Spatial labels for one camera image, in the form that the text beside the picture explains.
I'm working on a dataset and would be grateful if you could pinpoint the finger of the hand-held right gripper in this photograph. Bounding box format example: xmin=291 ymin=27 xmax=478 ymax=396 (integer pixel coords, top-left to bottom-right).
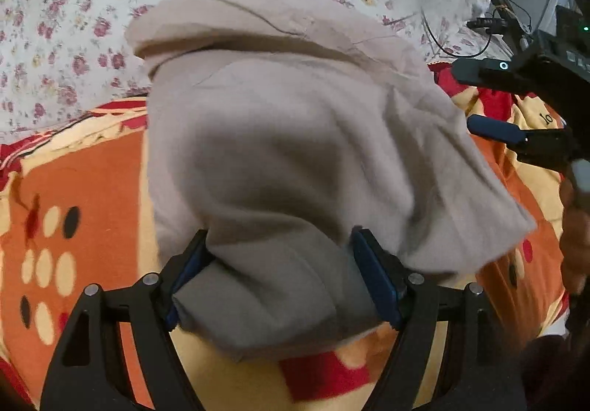
xmin=466 ymin=113 xmax=575 ymax=173
xmin=452 ymin=57 xmax=524 ymax=91

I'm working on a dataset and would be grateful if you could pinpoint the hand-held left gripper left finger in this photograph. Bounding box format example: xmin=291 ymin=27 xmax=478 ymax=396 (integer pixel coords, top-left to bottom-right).
xmin=41 ymin=229 xmax=214 ymax=411

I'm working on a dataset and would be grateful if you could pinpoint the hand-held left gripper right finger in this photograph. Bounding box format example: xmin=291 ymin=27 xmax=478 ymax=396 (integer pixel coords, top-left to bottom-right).
xmin=351 ymin=227 xmax=527 ymax=411

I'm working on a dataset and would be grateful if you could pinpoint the beige zip jacket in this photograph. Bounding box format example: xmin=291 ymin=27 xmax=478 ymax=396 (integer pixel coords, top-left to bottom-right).
xmin=124 ymin=0 xmax=538 ymax=363

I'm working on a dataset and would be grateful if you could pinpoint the person's right hand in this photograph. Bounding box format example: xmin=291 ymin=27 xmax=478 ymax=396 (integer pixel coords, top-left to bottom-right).
xmin=559 ymin=178 xmax=590 ymax=297

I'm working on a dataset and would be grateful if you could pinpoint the orange red yellow printed blanket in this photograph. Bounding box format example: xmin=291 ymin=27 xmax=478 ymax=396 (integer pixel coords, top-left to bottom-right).
xmin=0 ymin=63 xmax=582 ymax=411

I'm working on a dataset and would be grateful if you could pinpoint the floral bed sheet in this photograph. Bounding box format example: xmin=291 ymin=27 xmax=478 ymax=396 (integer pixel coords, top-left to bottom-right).
xmin=0 ymin=0 xmax=514 ymax=139

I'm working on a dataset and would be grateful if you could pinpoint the black cable adapter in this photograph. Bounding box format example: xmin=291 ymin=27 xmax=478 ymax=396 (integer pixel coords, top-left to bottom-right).
xmin=466 ymin=16 xmax=510 ymax=32

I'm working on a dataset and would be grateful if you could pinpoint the black cable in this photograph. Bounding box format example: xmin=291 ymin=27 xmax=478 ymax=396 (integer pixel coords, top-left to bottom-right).
xmin=417 ymin=0 xmax=559 ymax=59

